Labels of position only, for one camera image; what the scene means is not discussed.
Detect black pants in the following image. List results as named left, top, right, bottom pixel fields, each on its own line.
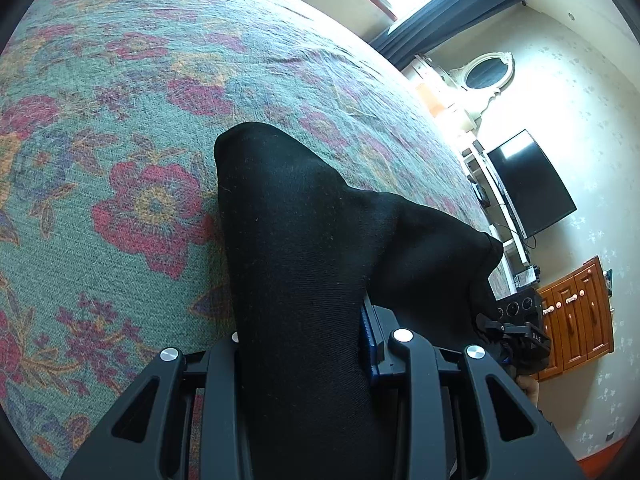
left=214, top=121, right=505, bottom=480

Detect white dressing table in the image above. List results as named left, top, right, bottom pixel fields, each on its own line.
left=407, top=55, right=483, bottom=133

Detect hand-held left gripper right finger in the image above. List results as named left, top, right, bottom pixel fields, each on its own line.
left=359, top=295, right=587, bottom=480

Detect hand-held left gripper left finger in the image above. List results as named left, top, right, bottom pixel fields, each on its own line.
left=60, top=332, right=253, bottom=480

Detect dark curtain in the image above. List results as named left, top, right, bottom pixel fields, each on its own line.
left=371, top=0, right=527, bottom=70

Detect black flat television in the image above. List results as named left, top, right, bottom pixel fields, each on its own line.
left=486, top=129, right=578, bottom=239

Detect oval white-framed mirror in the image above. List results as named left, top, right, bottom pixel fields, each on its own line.
left=450, top=51, right=516, bottom=107

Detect floral bed blanket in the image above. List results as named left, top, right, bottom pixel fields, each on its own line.
left=0, top=0, right=501, bottom=480

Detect wooden cabinet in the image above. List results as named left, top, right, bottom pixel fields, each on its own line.
left=536, top=255, right=616, bottom=382

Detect white television stand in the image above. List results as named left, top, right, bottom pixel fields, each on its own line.
left=459, top=139, right=532, bottom=267

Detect person's right hand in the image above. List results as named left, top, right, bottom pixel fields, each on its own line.
left=516, top=375, right=542, bottom=408

